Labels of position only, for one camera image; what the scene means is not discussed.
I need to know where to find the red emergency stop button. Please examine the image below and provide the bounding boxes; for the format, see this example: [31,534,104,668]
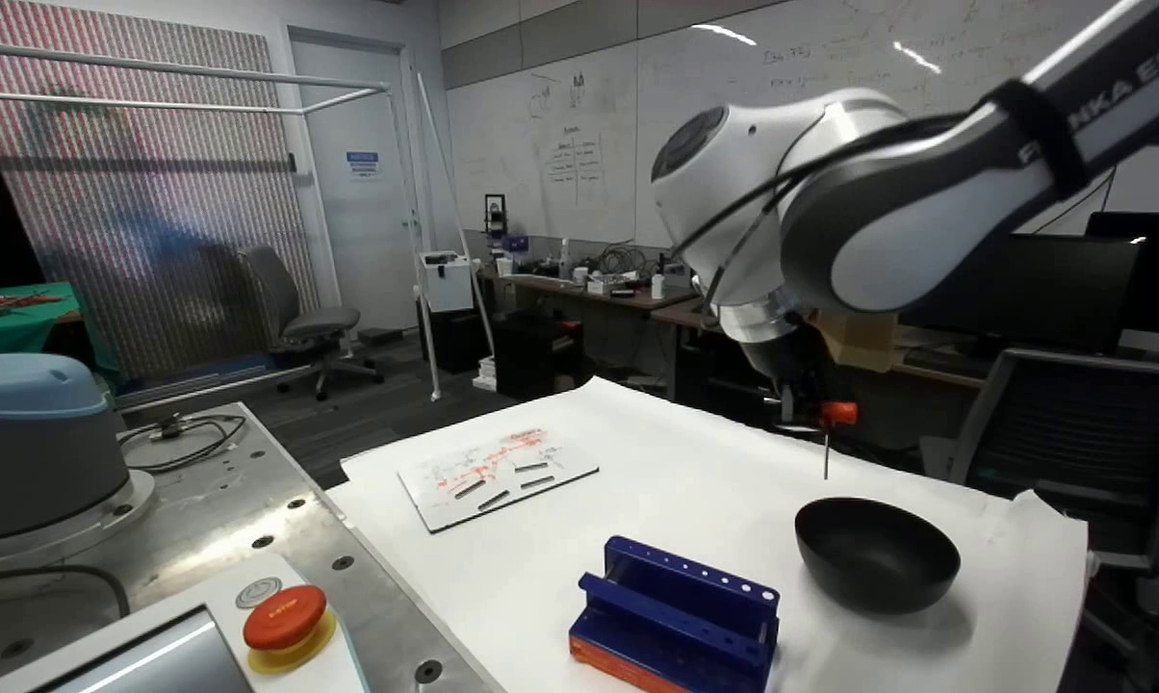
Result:
[239,582,339,677]

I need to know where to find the grey cable on metal plate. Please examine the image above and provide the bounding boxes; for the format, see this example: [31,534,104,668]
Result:
[117,409,252,479]

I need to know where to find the black bowl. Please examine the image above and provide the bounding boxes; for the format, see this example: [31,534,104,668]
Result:
[790,498,964,617]

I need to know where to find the black wall device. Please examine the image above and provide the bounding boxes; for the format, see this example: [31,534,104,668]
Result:
[482,189,512,243]

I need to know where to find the grey office chair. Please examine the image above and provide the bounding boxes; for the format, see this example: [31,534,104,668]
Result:
[233,243,391,405]

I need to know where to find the wide black monitor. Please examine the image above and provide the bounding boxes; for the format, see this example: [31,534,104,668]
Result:
[901,233,1148,357]

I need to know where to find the cardboard box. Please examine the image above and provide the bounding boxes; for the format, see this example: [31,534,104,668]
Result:
[813,303,905,379]

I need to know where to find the translucent patterned partition screen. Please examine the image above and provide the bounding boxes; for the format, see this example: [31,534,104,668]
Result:
[0,0,326,393]

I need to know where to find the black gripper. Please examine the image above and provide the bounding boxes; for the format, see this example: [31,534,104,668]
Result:
[761,324,853,427]

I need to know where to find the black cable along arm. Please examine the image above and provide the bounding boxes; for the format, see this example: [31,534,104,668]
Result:
[670,74,1159,303]

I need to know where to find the orange object with thin rod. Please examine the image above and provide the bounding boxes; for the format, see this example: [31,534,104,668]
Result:
[817,398,864,484]

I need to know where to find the cluttered wooden desk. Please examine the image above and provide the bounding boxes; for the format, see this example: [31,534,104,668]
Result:
[482,262,737,405]

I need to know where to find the blue grey robot base dome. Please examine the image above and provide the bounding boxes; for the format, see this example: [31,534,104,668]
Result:
[0,351,158,547]

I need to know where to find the white control box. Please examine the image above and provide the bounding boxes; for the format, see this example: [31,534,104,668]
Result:
[0,552,378,693]

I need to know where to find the blue rack with orange base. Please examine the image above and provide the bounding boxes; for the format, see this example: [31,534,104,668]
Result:
[566,533,787,693]

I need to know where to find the small whiteboard with red scribbles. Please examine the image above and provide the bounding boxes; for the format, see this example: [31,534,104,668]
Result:
[397,427,605,534]

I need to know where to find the green table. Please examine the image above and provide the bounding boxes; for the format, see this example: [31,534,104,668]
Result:
[0,279,88,364]

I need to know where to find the black mesh chair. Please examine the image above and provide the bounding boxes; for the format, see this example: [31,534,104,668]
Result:
[942,343,1159,626]

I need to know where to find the white paper sheet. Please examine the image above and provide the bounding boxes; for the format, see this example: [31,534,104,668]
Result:
[323,373,1093,693]

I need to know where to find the white door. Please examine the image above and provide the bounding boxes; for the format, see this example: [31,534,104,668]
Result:
[285,30,430,338]

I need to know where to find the white box on stand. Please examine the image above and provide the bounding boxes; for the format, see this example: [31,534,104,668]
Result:
[411,246,482,319]

